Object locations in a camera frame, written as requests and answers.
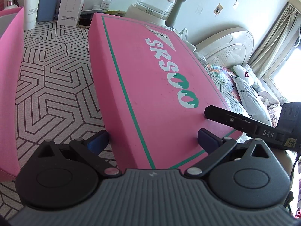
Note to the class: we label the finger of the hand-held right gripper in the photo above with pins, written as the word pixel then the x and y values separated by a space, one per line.
pixel 225 117

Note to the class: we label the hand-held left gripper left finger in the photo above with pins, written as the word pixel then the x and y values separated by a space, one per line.
pixel 98 142

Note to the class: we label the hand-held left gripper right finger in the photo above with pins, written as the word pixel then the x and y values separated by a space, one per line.
pixel 208 140

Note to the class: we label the pink SKSOO box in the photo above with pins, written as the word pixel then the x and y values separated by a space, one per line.
pixel 152 98

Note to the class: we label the pink cardboard box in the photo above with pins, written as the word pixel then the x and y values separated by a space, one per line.
pixel 9 94

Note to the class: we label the person's right forearm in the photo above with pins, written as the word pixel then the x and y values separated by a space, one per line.
pixel 285 167

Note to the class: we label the geometric patterned desktop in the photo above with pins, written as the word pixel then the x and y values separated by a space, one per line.
pixel 58 87

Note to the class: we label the pink quilt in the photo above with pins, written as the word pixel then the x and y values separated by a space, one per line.
pixel 270 106

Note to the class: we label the white pillow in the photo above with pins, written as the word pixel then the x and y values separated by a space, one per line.
pixel 251 98

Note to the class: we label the colourful floral blanket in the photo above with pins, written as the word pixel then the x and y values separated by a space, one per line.
pixel 222 80

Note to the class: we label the window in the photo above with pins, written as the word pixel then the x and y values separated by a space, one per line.
pixel 289 70

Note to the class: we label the beige bed headboard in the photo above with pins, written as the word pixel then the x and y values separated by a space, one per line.
pixel 225 44

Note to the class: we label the white power strip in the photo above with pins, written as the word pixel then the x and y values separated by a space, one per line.
pixel 192 47

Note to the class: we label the beige curtain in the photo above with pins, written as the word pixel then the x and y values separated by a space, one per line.
pixel 272 35

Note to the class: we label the yellow-green packet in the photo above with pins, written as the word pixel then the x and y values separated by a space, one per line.
pixel 112 11

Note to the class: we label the white kettle base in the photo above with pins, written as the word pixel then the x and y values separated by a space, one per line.
pixel 141 14

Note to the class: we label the tall white carton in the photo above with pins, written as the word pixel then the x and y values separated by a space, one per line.
pixel 73 2

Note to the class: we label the blue pen holder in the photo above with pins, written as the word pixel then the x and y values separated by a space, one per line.
pixel 48 8

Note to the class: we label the white cosmetic tube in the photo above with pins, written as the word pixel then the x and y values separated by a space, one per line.
pixel 33 7

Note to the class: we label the yellow wall sticker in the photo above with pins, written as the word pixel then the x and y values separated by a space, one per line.
pixel 218 9

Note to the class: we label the white wall sticker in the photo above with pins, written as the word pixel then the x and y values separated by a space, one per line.
pixel 235 3

